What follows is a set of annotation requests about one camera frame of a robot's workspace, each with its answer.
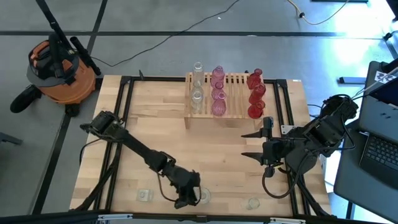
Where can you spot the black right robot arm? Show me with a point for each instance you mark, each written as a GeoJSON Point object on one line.
{"type": "Point", "coordinates": [323, 130]}

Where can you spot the wooden slatted shelf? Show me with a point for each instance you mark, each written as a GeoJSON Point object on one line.
{"type": "Point", "coordinates": [236, 102]}

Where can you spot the clear dimpled vase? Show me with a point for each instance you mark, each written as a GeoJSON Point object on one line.
{"type": "Point", "coordinates": [206, 196]}

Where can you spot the clear ribbed vase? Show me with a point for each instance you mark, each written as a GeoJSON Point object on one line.
{"type": "Point", "coordinates": [196, 104]}

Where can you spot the dark grey laptop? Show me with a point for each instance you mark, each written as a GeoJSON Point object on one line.
{"type": "Point", "coordinates": [381, 155]}

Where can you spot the orange shop vacuum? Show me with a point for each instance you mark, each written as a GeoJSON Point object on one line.
{"type": "Point", "coordinates": [74, 84]}

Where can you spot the pink ribbed jar vase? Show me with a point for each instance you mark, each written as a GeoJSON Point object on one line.
{"type": "Point", "coordinates": [217, 74]}

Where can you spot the silver frame bracket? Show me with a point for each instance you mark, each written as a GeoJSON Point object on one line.
{"type": "Point", "coordinates": [287, 221]}
{"type": "Point", "coordinates": [115, 217]}

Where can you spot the clear flared vase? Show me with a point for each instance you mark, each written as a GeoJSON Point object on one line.
{"type": "Point", "coordinates": [253, 203]}

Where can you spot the laptop computer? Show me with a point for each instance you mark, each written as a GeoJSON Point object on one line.
{"type": "Point", "coordinates": [357, 189]}

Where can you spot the black stand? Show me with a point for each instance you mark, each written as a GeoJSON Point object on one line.
{"type": "Point", "coordinates": [388, 36]}

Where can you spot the clear tall bottle vase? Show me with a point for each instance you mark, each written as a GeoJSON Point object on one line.
{"type": "Point", "coordinates": [198, 69]}

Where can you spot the red square bottle vase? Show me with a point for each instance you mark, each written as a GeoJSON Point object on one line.
{"type": "Point", "coordinates": [254, 78]}

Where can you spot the white box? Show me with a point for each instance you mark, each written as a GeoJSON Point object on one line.
{"type": "Point", "coordinates": [332, 171]}

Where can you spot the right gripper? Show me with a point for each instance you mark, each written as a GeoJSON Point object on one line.
{"type": "Point", "coordinates": [273, 151]}

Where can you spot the black device white sticker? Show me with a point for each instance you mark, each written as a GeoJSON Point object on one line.
{"type": "Point", "coordinates": [384, 90]}

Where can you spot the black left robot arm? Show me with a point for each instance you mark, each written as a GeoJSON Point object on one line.
{"type": "Point", "coordinates": [140, 149]}

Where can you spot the small pink bulb vase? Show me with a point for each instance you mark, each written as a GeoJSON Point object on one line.
{"type": "Point", "coordinates": [218, 91]}

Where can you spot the grey furniture leg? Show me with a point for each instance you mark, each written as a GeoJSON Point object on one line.
{"type": "Point", "coordinates": [11, 139]}

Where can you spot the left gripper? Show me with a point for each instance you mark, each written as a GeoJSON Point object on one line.
{"type": "Point", "coordinates": [185, 183]}

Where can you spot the black vacuum wand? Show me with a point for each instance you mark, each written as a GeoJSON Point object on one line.
{"type": "Point", "coordinates": [84, 54]}

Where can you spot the pink fluted vase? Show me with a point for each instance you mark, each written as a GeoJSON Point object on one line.
{"type": "Point", "coordinates": [218, 109]}

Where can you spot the clear square vase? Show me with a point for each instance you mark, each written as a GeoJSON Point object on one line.
{"type": "Point", "coordinates": [144, 195]}

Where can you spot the red round bulb vase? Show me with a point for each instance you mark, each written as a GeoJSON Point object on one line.
{"type": "Point", "coordinates": [255, 112]}

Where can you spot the red tall vase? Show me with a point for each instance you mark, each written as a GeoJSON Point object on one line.
{"type": "Point", "coordinates": [257, 92]}

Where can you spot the black aluminium table frame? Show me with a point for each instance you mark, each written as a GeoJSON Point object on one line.
{"type": "Point", "coordinates": [236, 218]}

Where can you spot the black pole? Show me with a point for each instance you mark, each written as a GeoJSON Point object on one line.
{"type": "Point", "coordinates": [51, 18]}

